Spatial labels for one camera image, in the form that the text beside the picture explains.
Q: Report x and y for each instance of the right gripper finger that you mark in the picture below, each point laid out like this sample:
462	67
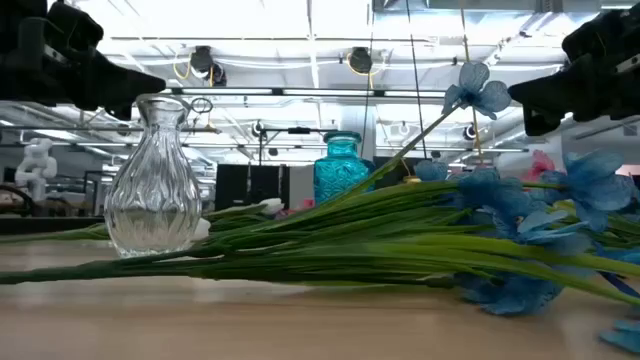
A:
555	100
550	82

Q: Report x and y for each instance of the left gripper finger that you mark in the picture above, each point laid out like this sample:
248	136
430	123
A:
127	95
127	77

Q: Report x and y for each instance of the blue artificial flower bunch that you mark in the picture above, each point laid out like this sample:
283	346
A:
595	185
300	260

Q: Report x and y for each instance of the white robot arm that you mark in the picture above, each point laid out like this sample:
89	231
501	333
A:
37	165

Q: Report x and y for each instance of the clear ribbed glass vase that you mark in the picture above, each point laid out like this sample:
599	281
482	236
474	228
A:
152	200

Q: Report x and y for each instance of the small amber glass vase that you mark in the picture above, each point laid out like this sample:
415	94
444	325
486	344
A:
411	179

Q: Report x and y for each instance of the teal patterned glass vase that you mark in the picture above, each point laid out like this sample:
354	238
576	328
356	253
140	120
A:
340	170

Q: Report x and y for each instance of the black cabinet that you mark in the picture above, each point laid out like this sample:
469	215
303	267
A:
235	185

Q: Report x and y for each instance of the dark workbench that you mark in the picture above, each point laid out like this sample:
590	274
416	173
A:
50	225

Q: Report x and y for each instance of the black boom stand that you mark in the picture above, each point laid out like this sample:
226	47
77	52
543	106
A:
299	130

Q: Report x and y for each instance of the long ceiling light bar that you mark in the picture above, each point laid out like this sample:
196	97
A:
325	92

